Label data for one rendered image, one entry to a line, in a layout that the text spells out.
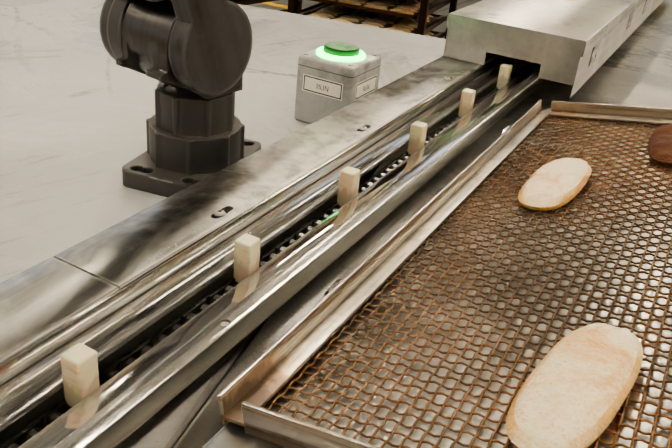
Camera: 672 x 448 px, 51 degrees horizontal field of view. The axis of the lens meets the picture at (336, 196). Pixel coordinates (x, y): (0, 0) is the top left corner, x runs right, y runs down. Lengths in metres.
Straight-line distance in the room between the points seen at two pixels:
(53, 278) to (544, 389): 0.28
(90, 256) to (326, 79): 0.39
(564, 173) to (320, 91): 0.34
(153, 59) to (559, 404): 0.41
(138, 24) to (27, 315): 0.26
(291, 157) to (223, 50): 0.11
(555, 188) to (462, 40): 0.49
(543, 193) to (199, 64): 0.27
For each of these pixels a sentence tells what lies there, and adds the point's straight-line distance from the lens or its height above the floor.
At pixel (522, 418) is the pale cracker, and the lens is 0.29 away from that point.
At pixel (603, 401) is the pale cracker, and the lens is 0.30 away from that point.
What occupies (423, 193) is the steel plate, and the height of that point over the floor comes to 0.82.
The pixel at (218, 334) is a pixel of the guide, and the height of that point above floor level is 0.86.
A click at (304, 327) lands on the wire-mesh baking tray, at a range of 0.34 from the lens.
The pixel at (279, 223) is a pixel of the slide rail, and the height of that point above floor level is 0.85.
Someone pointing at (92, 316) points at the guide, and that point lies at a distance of 0.42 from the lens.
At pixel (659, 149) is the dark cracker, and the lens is 0.60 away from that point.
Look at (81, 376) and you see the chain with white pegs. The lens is 0.38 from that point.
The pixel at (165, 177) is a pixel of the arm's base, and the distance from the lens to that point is 0.62.
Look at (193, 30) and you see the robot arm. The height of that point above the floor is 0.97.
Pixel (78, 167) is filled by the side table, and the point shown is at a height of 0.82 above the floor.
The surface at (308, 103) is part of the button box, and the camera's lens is 0.79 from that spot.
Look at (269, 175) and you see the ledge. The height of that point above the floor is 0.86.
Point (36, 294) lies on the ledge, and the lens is 0.44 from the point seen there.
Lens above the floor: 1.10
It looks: 27 degrees down
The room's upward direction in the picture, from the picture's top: 6 degrees clockwise
